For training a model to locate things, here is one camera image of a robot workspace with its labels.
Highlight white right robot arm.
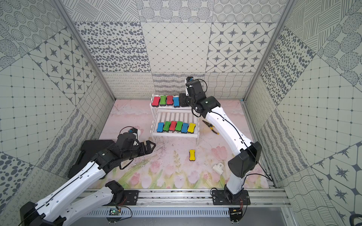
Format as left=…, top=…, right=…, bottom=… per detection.
left=180, top=77, right=262, bottom=196

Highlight green eraser upper shelf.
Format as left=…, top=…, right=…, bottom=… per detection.
left=159, top=96, right=167, bottom=106

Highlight white slatted wooden shelf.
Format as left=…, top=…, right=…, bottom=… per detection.
left=150, top=94, right=199, bottom=144

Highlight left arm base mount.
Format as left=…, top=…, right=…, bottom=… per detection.
left=113, top=190, right=140, bottom=206

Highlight red eraser shelf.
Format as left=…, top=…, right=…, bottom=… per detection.
left=151, top=96, right=161, bottom=107
left=169, top=121, right=177, bottom=131
left=166, top=95, right=173, bottom=105

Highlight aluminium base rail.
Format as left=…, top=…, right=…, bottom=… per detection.
left=87, top=188, right=291, bottom=221

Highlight yellow black pliers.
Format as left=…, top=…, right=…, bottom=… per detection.
left=203, top=120, right=219, bottom=135

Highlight blue eraser shelf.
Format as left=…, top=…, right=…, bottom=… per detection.
left=173, top=97, right=180, bottom=108
left=156, top=122, right=165, bottom=133
left=181, top=123, right=189, bottom=133

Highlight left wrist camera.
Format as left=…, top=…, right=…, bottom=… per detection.
left=128, top=128, right=141, bottom=136

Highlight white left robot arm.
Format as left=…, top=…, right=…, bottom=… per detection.
left=20, top=132, right=156, bottom=226

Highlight green eraser lower shelf left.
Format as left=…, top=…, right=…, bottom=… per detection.
left=163, top=121, right=171, bottom=131

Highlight green eraser lower shelf right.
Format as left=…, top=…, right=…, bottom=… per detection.
left=175, top=121, right=183, bottom=131

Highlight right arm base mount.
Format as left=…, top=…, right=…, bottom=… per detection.
left=210, top=188, right=251, bottom=205

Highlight small white box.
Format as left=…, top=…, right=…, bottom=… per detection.
left=212, top=163, right=224, bottom=176

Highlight yellow eraser shelf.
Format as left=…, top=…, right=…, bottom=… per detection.
left=189, top=149, right=196, bottom=162
left=188, top=123, right=196, bottom=133

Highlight green eraser shelf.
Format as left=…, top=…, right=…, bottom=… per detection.
left=159, top=96, right=167, bottom=106
left=163, top=121, right=171, bottom=131
left=175, top=121, right=183, bottom=131

